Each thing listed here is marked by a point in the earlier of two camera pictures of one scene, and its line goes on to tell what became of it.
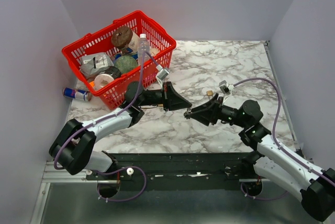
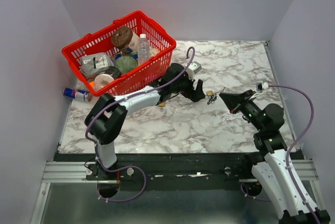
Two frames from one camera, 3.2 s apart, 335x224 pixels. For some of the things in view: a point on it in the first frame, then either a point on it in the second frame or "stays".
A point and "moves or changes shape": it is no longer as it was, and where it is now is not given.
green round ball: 125,63 stays
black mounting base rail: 193,171 stays
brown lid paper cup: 124,38 stays
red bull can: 81,94 stays
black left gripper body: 165,96 to 191,93
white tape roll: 101,80 stays
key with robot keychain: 188,109 moves or changes shape
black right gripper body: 217,110 to 248,108
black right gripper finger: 203,114 to 232,100
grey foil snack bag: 93,64 stays
